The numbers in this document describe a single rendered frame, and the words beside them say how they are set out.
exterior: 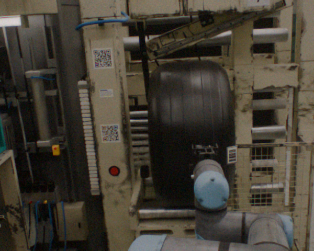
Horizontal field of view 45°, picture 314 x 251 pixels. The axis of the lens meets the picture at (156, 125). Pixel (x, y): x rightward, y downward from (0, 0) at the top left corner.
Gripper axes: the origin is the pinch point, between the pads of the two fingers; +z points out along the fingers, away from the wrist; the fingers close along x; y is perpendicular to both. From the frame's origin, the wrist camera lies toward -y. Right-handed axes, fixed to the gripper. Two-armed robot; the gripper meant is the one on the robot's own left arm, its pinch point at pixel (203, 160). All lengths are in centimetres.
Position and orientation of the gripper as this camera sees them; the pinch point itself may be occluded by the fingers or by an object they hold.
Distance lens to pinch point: 118.7
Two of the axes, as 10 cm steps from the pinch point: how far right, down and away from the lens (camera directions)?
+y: -0.6, -9.8, -1.7
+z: 0.6, -1.8, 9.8
